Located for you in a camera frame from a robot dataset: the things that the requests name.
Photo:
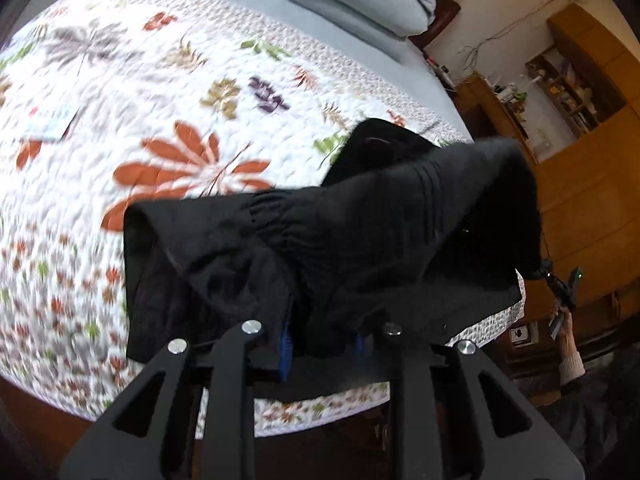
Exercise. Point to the wooden desk with items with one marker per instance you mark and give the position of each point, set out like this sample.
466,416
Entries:
485,116

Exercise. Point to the black pants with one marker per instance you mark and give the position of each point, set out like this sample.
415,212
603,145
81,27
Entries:
400,230

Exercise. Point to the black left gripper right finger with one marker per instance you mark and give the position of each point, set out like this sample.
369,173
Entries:
453,414

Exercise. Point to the floral quilted bedspread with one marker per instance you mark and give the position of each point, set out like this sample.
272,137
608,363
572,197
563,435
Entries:
104,102

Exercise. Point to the wooden wardrobe cabinet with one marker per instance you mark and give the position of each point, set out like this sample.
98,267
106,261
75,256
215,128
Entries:
589,192

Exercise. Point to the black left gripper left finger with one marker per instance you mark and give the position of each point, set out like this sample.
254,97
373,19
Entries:
189,413

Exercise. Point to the person's right hand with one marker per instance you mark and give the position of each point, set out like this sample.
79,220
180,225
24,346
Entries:
565,339

